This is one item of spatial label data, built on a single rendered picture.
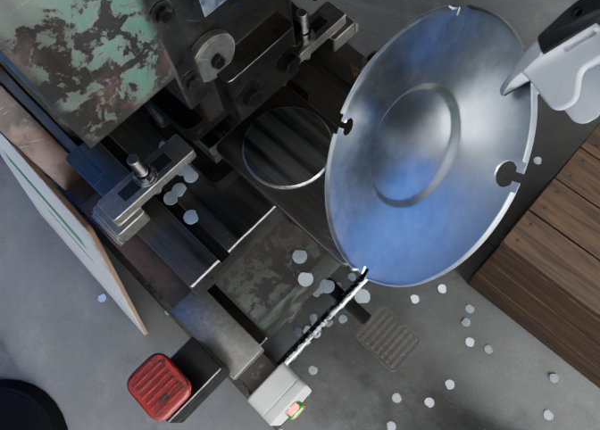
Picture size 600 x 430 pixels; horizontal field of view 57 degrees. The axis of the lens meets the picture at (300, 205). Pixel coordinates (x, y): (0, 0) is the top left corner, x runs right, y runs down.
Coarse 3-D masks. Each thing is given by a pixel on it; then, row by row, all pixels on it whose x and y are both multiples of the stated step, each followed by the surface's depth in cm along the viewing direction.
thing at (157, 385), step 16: (144, 368) 68; (160, 368) 68; (176, 368) 68; (128, 384) 68; (144, 384) 67; (160, 384) 67; (176, 384) 67; (144, 400) 67; (160, 400) 66; (176, 400) 66; (160, 416) 66
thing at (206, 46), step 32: (192, 0) 49; (224, 0) 52; (256, 0) 56; (288, 0) 60; (192, 32) 52; (224, 32) 54; (256, 32) 59; (288, 32) 59; (224, 64) 56; (256, 64) 58; (288, 64) 61; (224, 96) 61; (256, 96) 60
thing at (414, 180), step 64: (384, 64) 64; (448, 64) 55; (512, 64) 48; (384, 128) 60; (448, 128) 52; (512, 128) 46; (384, 192) 58; (448, 192) 51; (512, 192) 45; (384, 256) 57; (448, 256) 49
